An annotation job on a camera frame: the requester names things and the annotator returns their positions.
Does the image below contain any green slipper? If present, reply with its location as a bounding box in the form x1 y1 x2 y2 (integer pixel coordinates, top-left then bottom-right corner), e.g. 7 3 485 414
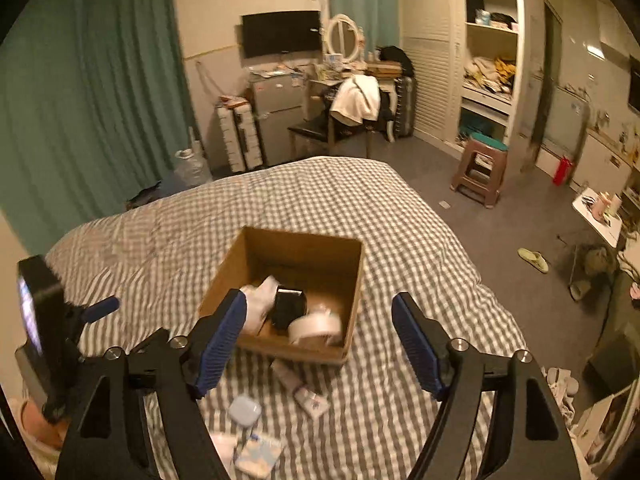
517 248 550 274

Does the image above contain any white garment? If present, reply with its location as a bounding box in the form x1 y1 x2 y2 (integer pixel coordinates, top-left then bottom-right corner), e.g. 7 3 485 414
331 75 381 125

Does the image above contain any white louvred wardrobe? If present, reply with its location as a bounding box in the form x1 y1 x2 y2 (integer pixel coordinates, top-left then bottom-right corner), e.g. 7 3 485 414
397 0 526 155

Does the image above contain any clear water jug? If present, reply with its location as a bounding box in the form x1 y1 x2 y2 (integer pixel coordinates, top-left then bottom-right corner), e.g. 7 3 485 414
174 149 214 187

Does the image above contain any black bag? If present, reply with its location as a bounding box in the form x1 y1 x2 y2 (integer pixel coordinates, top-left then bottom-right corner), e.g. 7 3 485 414
377 46 415 77

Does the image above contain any dark suitcase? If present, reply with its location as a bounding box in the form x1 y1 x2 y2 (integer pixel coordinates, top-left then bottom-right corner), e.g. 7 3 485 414
395 76 417 139

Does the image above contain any small pale blue case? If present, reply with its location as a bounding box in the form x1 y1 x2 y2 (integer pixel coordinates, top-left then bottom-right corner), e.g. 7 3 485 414
227 395 261 427

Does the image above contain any narrow green curtain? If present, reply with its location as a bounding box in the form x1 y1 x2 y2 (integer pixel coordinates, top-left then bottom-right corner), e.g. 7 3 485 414
327 0 399 52

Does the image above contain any white ribbed suitcase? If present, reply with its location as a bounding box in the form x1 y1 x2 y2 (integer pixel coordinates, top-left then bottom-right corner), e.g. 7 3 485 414
216 102 265 171

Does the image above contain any white oval mirror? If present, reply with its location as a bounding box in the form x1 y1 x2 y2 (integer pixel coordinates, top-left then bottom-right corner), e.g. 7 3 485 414
325 14 362 64

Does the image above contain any red bottle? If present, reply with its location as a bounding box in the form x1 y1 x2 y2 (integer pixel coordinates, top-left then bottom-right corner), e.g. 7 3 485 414
552 156 574 186

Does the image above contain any small grey fridge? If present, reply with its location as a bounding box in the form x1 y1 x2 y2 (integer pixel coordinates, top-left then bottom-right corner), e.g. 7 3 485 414
250 75 309 166

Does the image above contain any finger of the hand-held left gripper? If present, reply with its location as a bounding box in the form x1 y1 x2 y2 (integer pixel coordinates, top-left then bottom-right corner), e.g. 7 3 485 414
79 296 121 324

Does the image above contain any brown plastic stool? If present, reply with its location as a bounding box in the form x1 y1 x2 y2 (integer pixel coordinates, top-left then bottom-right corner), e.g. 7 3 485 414
450 135 509 207

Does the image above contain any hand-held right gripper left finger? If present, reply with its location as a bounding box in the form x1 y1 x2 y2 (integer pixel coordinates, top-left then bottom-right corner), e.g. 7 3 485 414
55 287 248 480

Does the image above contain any blue and white packet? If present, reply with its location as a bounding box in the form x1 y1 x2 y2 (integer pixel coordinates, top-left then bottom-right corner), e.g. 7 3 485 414
235 432 284 476

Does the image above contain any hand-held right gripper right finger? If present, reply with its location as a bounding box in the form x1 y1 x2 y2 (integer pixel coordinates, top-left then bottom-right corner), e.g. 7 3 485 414
391 291 583 480

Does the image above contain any person's left hand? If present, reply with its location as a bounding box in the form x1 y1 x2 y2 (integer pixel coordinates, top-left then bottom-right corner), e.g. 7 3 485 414
10 399 67 461

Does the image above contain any brown cardboard box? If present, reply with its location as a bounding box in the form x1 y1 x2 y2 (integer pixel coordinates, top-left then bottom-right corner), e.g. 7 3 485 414
198 226 364 367

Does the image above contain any white folding table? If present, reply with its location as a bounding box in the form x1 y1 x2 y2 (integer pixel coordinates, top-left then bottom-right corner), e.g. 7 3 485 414
572 187 624 249

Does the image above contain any black wall television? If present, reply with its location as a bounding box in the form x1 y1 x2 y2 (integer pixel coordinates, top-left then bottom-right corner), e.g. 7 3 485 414
241 10 322 59

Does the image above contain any dark wooden chair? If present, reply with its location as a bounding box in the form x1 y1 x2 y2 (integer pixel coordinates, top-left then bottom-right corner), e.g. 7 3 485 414
287 77 396 159

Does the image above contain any white sock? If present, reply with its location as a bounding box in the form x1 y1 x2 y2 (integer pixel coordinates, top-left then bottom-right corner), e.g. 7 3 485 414
240 275 279 334

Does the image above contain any olive green bag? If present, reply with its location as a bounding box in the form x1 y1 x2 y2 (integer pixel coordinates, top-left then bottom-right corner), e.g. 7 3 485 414
575 244 619 282

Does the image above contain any white squeeze tube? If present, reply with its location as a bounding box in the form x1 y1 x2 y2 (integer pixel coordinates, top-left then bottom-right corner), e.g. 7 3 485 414
272 359 331 420

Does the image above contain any black square case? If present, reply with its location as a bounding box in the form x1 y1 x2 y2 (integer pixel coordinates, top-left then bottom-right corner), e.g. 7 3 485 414
271 286 307 332

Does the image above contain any wide green curtain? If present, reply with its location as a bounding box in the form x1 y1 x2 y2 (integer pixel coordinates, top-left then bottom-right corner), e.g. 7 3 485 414
0 0 197 257

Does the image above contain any white round container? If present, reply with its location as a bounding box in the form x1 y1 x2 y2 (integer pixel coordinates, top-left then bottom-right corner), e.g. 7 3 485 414
288 305 345 347

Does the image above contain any wooden dressing table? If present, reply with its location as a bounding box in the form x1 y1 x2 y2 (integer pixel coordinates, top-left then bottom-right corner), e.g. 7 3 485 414
306 61 404 128

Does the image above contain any pile of folded clothes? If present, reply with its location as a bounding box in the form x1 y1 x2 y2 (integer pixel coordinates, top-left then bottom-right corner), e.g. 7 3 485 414
462 55 517 97

